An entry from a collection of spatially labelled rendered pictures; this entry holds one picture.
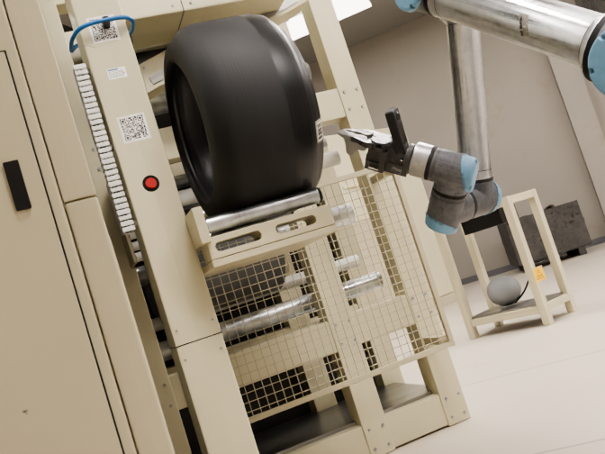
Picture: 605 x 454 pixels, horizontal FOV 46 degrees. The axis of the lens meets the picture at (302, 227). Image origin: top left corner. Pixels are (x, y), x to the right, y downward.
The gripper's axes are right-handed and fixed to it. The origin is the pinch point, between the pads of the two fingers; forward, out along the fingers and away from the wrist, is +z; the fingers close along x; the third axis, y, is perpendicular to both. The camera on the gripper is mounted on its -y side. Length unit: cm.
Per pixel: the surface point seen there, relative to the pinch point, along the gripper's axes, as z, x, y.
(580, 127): -72, 754, 227
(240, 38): 31.4, -2.0, -18.5
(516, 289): -57, 234, 170
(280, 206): 10.4, -12.1, 21.2
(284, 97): 14.8, -7.1, -7.6
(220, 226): 21.5, -25.2, 25.0
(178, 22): 74, 37, -6
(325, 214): -1.2, -7.3, 22.1
